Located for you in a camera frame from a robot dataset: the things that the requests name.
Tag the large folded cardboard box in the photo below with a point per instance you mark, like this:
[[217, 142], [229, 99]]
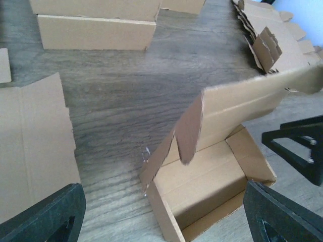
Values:
[[140, 10]]

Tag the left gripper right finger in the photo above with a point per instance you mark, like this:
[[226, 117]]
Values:
[[273, 217]]

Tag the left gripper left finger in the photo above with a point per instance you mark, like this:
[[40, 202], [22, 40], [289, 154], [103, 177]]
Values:
[[59, 217]]

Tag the stack of flat cardboard blanks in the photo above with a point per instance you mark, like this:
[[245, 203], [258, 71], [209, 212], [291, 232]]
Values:
[[276, 43]]

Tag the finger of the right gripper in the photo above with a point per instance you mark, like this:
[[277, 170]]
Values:
[[300, 144]]

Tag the large flat cardboard sheet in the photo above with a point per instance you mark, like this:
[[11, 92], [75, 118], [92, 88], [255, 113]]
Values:
[[37, 145]]

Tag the small cardboard box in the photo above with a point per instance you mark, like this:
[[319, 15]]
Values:
[[183, 6], [198, 174]]

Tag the lower large cardboard box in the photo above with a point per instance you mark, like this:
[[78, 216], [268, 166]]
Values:
[[84, 33]]

